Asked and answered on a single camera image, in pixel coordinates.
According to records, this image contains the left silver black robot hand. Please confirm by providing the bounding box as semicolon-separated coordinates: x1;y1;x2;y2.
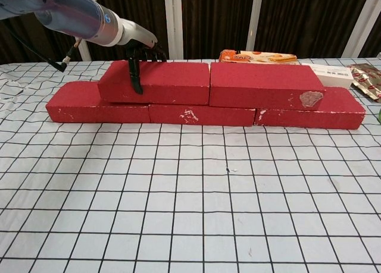
117;17;167;95

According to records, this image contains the red foam brick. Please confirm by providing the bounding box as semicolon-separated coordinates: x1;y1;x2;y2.
45;80;151;124
97;60;211;105

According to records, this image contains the red brick grey tape patch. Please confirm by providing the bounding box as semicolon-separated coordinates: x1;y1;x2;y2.
208;62;326;111

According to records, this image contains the dark brown curtain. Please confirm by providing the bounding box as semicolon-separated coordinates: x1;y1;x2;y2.
0;0;381;65

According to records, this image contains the red brick white scuffed face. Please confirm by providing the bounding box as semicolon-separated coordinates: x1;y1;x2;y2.
148;102;257;127

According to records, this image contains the orange biscuit box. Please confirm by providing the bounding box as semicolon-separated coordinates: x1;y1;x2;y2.
218;49;298;65

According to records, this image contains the white black checked tablecloth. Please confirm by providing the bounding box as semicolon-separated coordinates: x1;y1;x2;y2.
0;57;381;273

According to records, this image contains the small white cardboard box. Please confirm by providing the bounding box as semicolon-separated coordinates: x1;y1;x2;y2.
309;63;354;89

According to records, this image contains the red brick chipped corner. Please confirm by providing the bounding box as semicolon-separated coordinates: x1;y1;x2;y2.
252;87;366;131

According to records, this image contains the gold foil snack packet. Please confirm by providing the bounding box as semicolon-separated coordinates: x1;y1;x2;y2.
345;63;381;103

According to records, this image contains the white double frame post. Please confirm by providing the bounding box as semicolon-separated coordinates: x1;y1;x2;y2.
163;0;184;59

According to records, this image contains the white slanted frame post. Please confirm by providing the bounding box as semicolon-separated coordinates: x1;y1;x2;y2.
343;0;377;58
79;40;92;61

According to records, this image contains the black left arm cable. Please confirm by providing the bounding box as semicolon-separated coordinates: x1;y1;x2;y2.
5;23;83;74

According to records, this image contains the white post with foot bracket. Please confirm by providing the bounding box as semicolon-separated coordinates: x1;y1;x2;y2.
246;0;270;59

